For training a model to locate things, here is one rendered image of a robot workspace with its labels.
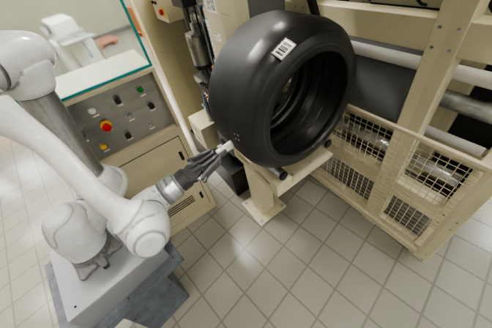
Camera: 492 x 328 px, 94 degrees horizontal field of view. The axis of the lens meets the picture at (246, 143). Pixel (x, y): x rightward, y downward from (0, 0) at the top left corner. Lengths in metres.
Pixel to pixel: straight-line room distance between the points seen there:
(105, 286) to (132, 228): 0.55
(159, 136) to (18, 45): 0.75
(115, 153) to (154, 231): 0.89
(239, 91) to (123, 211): 0.45
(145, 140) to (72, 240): 0.61
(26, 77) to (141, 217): 0.52
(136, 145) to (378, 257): 1.67
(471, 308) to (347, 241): 0.67
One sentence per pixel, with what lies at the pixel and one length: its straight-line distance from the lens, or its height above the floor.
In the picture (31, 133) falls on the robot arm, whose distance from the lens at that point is 0.80.
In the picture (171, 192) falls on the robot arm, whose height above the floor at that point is 1.10.
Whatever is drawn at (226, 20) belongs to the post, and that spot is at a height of 1.44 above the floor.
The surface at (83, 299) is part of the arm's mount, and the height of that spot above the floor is 0.78.
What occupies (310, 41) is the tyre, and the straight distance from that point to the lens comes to 0.75.
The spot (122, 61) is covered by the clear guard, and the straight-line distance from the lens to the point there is 1.25.
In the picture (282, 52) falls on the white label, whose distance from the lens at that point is 0.68.
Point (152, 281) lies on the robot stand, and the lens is 1.22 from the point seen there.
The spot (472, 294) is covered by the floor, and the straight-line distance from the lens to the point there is 2.01.
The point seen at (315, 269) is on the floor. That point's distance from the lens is 1.78.
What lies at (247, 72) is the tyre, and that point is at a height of 1.39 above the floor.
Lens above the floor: 1.69
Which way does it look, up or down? 43 degrees down
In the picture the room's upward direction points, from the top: 12 degrees counter-clockwise
